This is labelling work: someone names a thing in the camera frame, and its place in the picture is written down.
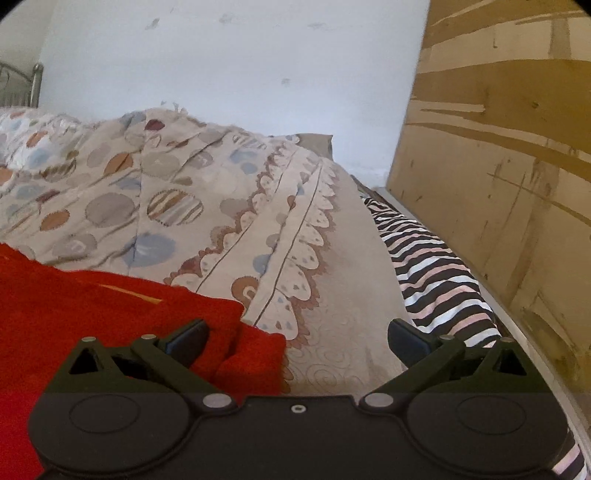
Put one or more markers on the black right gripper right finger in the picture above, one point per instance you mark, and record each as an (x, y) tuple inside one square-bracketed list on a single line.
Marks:
[(429, 360)]

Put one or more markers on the red long-sleeved dress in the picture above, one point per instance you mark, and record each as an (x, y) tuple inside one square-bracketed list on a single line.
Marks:
[(46, 311)]

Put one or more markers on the striped black white pink sheet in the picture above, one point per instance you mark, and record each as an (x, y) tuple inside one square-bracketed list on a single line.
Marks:
[(496, 417)]

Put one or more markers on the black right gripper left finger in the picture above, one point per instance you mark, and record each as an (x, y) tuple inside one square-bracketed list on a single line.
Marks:
[(170, 359)]

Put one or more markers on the metal bed headboard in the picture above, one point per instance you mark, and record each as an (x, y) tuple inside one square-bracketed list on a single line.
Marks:
[(18, 88)]

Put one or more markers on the patterned beige quilt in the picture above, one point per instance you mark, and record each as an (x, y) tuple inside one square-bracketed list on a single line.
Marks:
[(220, 211)]

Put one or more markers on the beige pillow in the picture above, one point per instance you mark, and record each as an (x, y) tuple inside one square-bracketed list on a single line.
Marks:
[(320, 144)]

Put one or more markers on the wooden plywood wardrobe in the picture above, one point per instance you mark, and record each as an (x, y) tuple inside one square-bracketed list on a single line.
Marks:
[(494, 157)]

